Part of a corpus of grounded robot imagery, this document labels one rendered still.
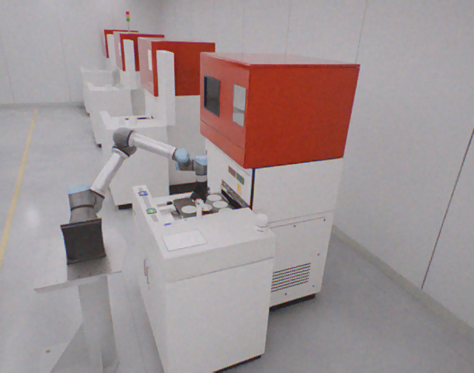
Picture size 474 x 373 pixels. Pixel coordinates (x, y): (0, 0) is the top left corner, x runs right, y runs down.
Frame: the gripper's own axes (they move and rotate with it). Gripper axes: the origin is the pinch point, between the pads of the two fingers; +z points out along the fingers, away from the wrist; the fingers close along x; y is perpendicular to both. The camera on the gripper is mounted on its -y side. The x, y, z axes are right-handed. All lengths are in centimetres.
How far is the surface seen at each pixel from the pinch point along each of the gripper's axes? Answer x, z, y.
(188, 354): -22, 62, -52
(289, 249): -53, 34, 35
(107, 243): 35, 9, -46
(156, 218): 12.5, -4.3, -28.6
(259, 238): -48, -5, -22
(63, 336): 75, 91, -54
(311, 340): -81, 91, 18
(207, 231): -21.2, -5.2, -28.7
